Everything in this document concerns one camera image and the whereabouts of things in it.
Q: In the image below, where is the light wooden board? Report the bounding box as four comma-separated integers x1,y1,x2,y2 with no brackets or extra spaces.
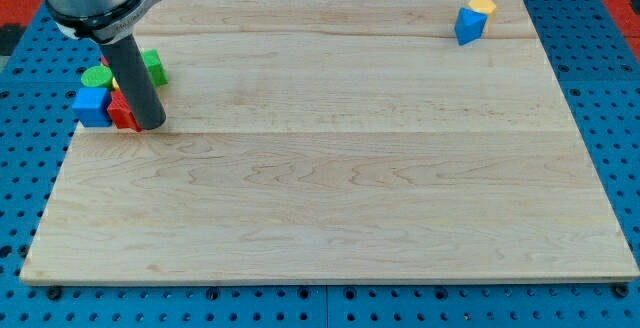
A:
20,0,639,286

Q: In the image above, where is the green cube block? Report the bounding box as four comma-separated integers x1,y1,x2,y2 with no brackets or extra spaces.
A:
141,49,168,87

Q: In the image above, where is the blue triangular prism block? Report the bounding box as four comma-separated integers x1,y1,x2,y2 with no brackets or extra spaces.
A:
454,7,488,46

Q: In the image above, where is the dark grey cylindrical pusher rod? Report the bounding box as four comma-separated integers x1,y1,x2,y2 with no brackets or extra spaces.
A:
100,35,166,130

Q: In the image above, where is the yellow hexagonal block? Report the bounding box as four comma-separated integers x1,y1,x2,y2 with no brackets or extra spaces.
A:
468,0,497,34

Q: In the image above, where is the blue cube block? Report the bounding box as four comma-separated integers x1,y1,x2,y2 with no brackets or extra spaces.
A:
72,87,112,127

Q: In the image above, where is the green cylinder block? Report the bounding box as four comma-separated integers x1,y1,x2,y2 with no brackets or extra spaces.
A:
81,65,114,91

